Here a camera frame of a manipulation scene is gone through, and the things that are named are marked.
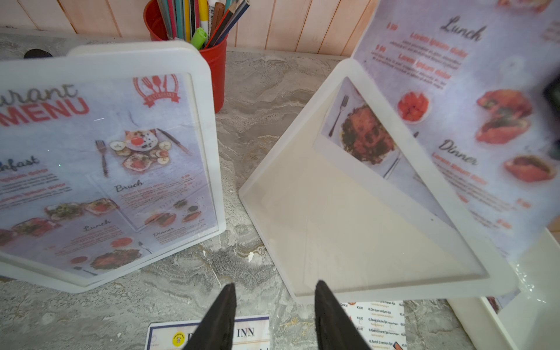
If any special menu sheet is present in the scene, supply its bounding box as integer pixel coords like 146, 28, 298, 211
1, 74, 219, 284
320, 0, 560, 263

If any dim sum inn menu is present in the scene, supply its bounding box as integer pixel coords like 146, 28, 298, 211
144, 315, 271, 349
341, 300, 408, 350

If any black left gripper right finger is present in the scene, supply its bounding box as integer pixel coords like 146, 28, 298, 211
314, 280, 370, 350

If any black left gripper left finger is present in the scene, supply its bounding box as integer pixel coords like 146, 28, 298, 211
183, 284, 237, 350

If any pencils and pens bundle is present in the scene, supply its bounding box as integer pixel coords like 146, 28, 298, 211
144, 1, 250, 50

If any white menu holder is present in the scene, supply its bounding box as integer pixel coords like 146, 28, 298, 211
1, 41, 226, 293
239, 59, 518, 303

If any white plastic tray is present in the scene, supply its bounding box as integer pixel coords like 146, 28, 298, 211
448, 231, 559, 349

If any blue stapler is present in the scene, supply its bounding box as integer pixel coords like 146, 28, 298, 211
24, 49, 53, 59

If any special menu sheet top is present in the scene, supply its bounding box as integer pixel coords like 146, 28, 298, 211
1, 74, 219, 284

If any Dim Sum Inn menu front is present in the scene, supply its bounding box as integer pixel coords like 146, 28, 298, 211
341, 300, 408, 350

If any red metal pen cup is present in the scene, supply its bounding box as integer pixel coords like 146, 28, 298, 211
143, 0, 228, 113

